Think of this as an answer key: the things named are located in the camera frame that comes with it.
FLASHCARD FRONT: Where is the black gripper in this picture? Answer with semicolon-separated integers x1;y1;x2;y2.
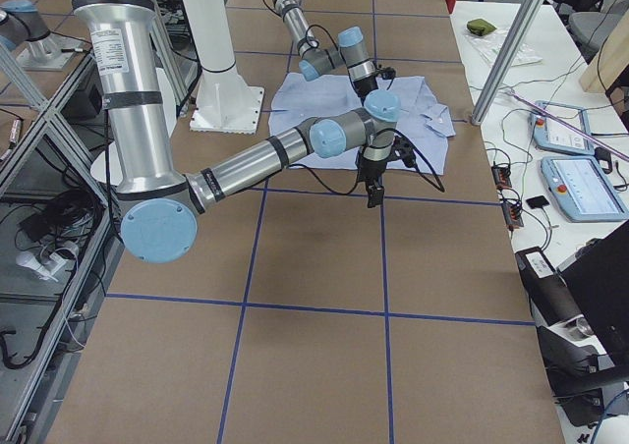
351;66;396;101
356;137;416;208

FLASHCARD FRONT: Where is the light blue striped shirt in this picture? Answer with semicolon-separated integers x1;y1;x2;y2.
266;72;456;176

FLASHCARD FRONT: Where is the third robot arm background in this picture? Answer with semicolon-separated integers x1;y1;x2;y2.
1;0;85;71

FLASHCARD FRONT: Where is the small orange circuit board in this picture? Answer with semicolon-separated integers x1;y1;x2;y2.
491;164;513;190

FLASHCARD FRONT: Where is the green folded cloth pouch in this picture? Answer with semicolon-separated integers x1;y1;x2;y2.
466;18;496;36

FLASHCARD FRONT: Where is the clear plastic bag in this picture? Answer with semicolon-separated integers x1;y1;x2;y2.
466;29;544;66

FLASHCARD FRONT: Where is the reacher grabber stick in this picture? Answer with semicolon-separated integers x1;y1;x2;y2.
505;90;629;162

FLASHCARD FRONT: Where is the teach pendant tablet far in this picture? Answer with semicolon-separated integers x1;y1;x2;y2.
529;100;595;156

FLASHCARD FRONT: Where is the teach pendant tablet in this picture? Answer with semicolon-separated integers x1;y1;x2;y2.
540;155;628;222
529;100;595;156

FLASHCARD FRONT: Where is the teach pendant tablet near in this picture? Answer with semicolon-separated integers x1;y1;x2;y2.
540;155;628;222

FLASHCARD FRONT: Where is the black monitor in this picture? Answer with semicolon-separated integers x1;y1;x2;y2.
561;223;628;364

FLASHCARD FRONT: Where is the black printer device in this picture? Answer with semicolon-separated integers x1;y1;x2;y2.
515;248;628;426

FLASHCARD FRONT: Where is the white power strip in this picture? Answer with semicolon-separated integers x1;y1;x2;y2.
16;249;77;282

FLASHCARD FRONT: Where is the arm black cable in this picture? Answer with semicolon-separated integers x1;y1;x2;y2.
259;0;340;52
289;129;447;197

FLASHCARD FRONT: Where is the aluminium frame post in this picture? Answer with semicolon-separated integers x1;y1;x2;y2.
471;0;543;126

